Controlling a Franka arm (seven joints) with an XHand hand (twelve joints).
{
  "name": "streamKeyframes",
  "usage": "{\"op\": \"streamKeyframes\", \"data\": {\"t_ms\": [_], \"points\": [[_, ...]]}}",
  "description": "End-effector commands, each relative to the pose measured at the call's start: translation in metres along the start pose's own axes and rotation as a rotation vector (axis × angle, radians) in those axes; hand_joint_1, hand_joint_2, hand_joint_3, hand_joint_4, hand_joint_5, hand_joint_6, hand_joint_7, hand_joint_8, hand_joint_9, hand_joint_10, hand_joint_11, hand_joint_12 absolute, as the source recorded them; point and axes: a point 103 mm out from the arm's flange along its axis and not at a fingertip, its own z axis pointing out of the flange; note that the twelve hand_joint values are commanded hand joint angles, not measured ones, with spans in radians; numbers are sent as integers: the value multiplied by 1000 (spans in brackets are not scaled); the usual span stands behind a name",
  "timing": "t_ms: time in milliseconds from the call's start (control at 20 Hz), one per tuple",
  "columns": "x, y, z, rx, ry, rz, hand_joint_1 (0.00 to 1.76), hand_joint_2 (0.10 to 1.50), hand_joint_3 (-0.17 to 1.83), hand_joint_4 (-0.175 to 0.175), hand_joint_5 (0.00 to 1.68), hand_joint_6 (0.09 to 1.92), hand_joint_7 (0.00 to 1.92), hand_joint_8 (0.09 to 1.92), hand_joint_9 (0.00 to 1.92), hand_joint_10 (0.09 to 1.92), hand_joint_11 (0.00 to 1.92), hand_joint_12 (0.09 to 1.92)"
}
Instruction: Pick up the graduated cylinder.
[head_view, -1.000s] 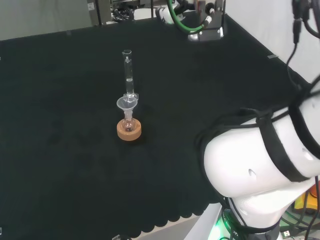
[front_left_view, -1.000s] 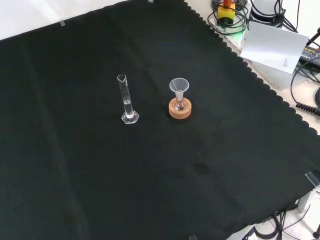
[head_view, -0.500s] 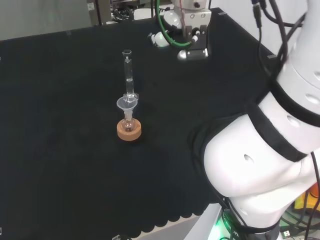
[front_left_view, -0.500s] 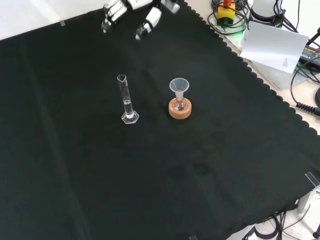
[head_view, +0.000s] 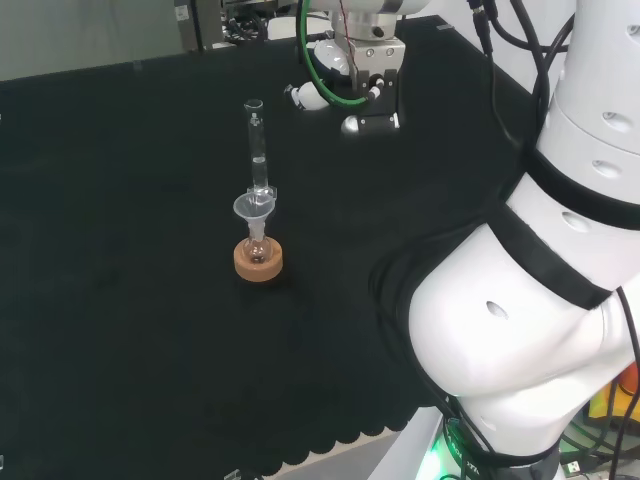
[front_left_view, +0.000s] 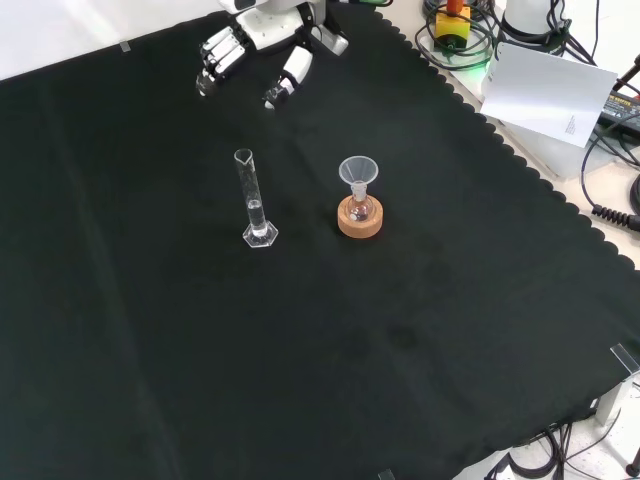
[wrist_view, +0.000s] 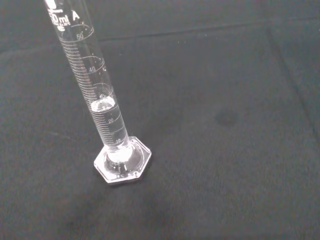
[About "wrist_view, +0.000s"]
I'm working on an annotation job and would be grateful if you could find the black bench cloth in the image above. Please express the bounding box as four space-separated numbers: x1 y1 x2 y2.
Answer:
0 0 320 240

